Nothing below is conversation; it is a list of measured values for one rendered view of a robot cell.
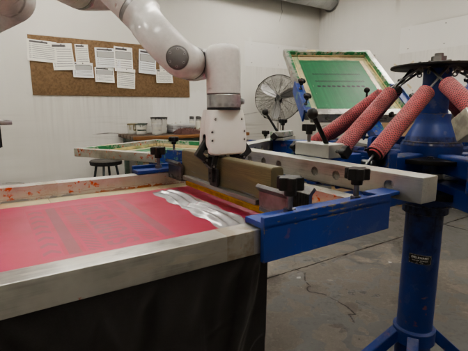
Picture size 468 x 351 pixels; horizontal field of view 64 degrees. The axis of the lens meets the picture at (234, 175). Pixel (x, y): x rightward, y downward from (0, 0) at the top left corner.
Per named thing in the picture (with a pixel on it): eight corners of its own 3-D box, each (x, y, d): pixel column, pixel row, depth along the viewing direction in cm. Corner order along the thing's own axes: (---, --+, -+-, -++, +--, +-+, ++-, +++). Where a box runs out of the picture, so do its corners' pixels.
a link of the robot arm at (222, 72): (166, 42, 78) (181, 49, 87) (168, 94, 80) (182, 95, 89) (237, 40, 75) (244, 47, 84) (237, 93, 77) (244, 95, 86)
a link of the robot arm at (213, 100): (234, 95, 87) (234, 107, 88) (200, 95, 82) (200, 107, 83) (252, 94, 81) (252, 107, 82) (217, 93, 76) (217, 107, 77)
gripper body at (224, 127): (233, 104, 88) (234, 151, 89) (195, 103, 82) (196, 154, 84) (252, 103, 81) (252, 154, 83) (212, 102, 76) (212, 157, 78)
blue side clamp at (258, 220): (263, 263, 55) (264, 217, 53) (244, 253, 59) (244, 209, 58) (388, 228, 71) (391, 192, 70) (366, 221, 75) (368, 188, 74)
